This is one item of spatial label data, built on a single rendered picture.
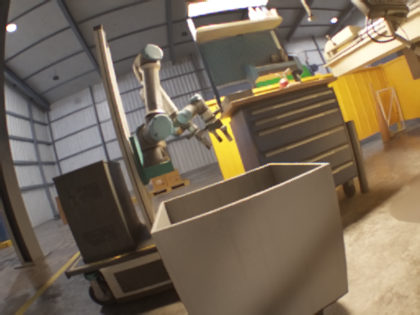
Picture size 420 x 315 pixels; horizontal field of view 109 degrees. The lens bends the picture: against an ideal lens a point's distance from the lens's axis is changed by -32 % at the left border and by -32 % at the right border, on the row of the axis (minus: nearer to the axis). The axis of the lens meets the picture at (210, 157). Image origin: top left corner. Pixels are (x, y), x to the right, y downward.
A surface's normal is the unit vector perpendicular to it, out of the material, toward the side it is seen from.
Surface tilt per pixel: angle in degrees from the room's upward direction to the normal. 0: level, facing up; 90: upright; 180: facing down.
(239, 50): 90
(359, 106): 90
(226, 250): 90
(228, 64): 90
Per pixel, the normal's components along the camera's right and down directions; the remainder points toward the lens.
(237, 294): 0.15, -0.03
